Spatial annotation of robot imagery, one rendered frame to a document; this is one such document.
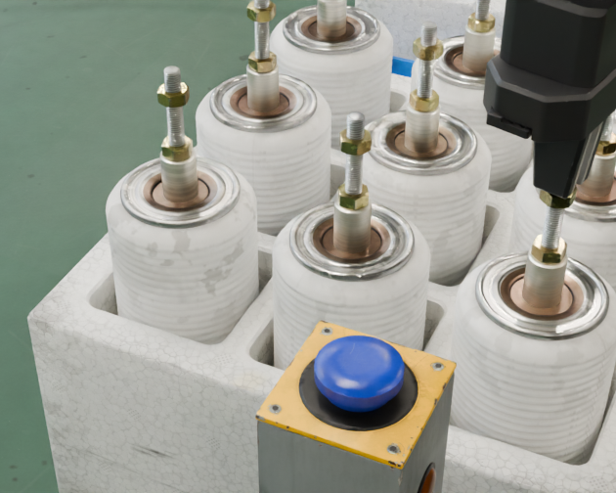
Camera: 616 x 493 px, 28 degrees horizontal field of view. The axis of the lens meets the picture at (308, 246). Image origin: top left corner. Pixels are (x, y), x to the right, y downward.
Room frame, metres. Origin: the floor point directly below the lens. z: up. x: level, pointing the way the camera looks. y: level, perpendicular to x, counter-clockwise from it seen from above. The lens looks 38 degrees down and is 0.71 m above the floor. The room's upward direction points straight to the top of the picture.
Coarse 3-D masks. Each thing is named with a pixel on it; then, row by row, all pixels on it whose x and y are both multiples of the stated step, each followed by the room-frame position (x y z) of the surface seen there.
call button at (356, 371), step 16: (352, 336) 0.41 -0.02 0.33; (368, 336) 0.41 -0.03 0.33; (320, 352) 0.40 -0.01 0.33; (336, 352) 0.40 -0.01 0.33; (352, 352) 0.40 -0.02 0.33; (368, 352) 0.40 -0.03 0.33; (384, 352) 0.40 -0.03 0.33; (320, 368) 0.39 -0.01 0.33; (336, 368) 0.39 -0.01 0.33; (352, 368) 0.39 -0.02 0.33; (368, 368) 0.39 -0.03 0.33; (384, 368) 0.39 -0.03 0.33; (400, 368) 0.39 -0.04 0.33; (320, 384) 0.38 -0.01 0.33; (336, 384) 0.38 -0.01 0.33; (352, 384) 0.38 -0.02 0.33; (368, 384) 0.38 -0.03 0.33; (384, 384) 0.38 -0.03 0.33; (400, 384) 0.39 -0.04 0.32; (336, 400) 0.38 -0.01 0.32; (352, 400) 0.37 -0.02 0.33; (368, 400) 0.37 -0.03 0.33; (384, 400) 0.38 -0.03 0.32
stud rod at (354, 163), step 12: (348, 120) 0.58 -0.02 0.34; (360, 120) 0.58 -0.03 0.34; (348, 132) 0.58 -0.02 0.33; (360, 132) 0.58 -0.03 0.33; (348, 156) 0.58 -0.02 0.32; (360, 156) 0.58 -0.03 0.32; (348, 168) 0.58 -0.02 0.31; (360, 168) 0.58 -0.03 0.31; (348, 180) 0.58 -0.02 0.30; (360, 180) 0.58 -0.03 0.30; (348, 192) 0.58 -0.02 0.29; (360, 192) 0.58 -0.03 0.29
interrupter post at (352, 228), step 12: (336, 204) 0.58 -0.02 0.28; (336, 216) 0.58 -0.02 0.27; (348, 216) 0.57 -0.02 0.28; (360, 216) 0.57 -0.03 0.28; (336, 228) 0.58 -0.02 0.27; (348, 228) 0.57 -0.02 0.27; (360, 228) 0.57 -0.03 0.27; (336, 240) 0.58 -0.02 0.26; (348, 240) 0.57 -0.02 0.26; (360, 240) 0.57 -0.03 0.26
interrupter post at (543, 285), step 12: (528, 252) 0.54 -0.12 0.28; (528, 264) 0.53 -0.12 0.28; (540, 264) 0.52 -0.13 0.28; (552, 264) 0.52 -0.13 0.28; (564, 264) 0.53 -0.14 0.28; (528, 276) 0.53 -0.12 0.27; (540, 276) 0.52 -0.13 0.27; (552, 276) 0.52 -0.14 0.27; (564, 276) 0.53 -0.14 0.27; (528, 288) 0.53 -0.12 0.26; (540, 288) 0.52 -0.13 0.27; (552, 288) 0.52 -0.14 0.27; (528, 300) 0.53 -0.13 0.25; (540, 300) 0.52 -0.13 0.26; (552, 300) 0.52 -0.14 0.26
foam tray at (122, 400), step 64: (512, 192) 0.73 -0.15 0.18; (64, 320) 0.59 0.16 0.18; (128, 320) 0.59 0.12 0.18; (256, 320) 0.59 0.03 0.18; (448, 320) 0.59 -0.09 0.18; (64, 384) 0.58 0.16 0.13; (128, 384) 0.56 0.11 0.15; (192, 384) 0.54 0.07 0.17; (256, 384) 0.53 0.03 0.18; (64, 448) 0.59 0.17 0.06; (128, 448) 0.56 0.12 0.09; (192, 448) 0.54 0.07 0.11; (256, 448) 0.52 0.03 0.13; (448, 448) 0.48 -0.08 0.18; (512, 448) 0.48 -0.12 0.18
